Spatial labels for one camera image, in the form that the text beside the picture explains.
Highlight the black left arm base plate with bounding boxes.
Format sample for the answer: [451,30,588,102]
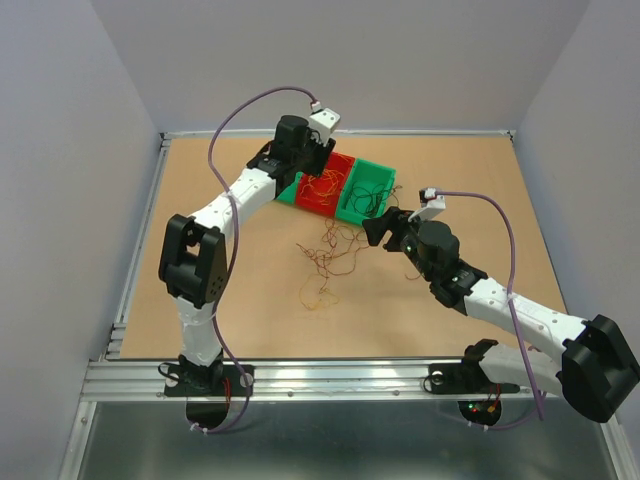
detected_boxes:
[157,362,254,398]

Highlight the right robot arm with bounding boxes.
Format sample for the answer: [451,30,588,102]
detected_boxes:
[362,207,639,423]

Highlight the dark brown cable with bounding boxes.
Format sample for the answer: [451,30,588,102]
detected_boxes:
[345,180,402,219]

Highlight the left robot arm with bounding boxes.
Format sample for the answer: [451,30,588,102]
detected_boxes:
[159,108,340,397]

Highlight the yellow cables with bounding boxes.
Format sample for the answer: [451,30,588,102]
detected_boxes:
[298,157,351,209]

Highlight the red yellow cable pile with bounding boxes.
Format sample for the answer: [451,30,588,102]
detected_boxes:
[295,217,374,311]

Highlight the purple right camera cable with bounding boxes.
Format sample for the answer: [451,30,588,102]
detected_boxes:
[464,189,549,431]

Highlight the green bin near cables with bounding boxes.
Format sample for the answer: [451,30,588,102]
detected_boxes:
[335,159,396,226]

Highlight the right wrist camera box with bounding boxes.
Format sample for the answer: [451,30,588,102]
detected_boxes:
[409,187,446,222]

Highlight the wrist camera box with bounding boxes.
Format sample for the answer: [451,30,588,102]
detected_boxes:
[308,101,341,145]
[409,187,446,222]

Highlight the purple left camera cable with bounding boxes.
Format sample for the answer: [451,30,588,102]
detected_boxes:
[187,88,321,436]

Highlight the red middle bin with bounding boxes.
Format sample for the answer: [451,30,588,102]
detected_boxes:
[294,153,355,218]

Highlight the aluminium front rail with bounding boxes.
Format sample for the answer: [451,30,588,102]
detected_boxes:
[80,358,532,403]

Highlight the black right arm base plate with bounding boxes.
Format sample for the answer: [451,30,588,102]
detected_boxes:
[422,362,520,395]

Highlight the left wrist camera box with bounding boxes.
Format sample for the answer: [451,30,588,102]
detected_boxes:
[308,101,341,145]

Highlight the purple camera cable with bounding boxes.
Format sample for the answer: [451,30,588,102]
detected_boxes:
[187,88,321,436]
[464,189,549,431]

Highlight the green far bin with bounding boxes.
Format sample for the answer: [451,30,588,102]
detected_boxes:
[276,172,303,205]

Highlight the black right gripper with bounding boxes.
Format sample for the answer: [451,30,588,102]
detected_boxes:
[362,205,435,282]

